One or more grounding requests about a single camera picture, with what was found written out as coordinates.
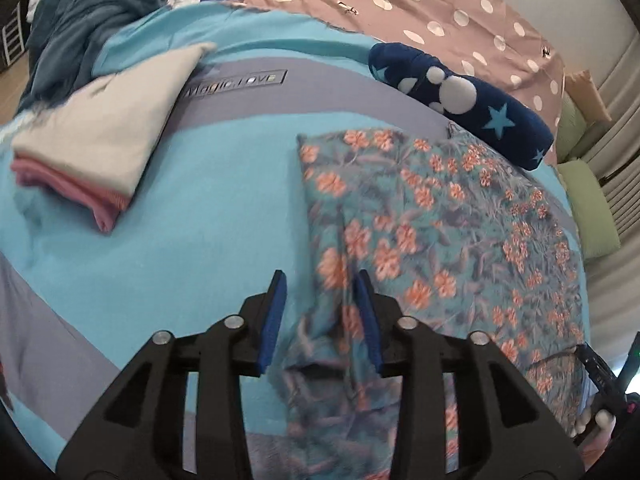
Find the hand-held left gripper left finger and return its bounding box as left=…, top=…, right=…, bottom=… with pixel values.
left=56, top=270, right=288, bottom=480

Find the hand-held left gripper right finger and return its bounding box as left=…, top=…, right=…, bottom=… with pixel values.
left=352, top=270, right=586, bottom=480

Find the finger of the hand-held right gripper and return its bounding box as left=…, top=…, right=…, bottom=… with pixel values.
left=575, top=344, right=617, bottom=401

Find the teal floral garment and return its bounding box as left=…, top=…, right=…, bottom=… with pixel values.
left=240, top=129, right=593, bottom=480

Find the person's right hand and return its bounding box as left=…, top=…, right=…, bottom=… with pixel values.
left=574, top=409, right=621, bottom=467

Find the large green pillow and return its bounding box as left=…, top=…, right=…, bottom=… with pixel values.
left=557, top=160, right=621, bottom=261

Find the pink folded cloth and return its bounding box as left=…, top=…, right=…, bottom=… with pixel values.
left=11, top=156, right=132, bottom=233

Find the small green pillow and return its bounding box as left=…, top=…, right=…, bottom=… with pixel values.
left=555, top=95, right=608, bottom=163

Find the cream curtain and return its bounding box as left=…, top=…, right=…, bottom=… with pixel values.
left=587, top=20, right=640, bottom=246

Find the navy star print blanket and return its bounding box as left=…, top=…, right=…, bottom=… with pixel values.
left=368, top=42, right=555, bottom=170

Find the white folded cloth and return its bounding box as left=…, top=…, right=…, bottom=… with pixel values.
left=11, top=42, right=218, bottom=197

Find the beige pillow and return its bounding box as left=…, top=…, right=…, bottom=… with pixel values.
left=565, top=70, right=612, bottom=123

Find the brown polka dot sheet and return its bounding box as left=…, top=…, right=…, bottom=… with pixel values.
left=235, top=0, right=568, bottom=166

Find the dark teal fleece blanket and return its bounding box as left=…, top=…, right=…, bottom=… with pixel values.
left=20, top=0, right=173, bottom=111

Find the white rack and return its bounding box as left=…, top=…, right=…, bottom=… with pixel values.
left=0, top=2, right=27, bottom=67

